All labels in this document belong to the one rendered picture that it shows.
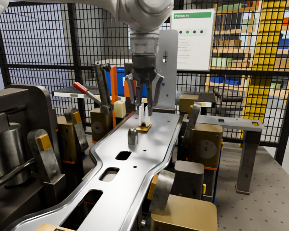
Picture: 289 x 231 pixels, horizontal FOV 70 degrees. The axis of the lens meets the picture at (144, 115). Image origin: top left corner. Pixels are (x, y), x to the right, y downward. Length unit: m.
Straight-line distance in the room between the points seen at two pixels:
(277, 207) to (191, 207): 0.67
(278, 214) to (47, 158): 0.79
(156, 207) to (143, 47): 0.46
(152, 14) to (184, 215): 0.36
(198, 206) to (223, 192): 0.63
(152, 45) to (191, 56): 0.58
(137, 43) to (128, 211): 0.45
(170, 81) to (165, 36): 0.19
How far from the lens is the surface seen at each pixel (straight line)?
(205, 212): 0.34
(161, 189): 0.30
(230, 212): 0.88
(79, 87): 0.78
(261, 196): 1.01
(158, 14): 0.46
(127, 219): 0.39
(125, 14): 0.50
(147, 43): 0.64
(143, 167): 0.50
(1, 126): 0.45
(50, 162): 0.51
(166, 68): 0.94
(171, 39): 0.93
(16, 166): 0.54
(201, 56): 1.20
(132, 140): 0.60
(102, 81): 0.72
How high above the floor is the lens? 1.27
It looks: 18 degrees down
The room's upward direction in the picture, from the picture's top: straight up
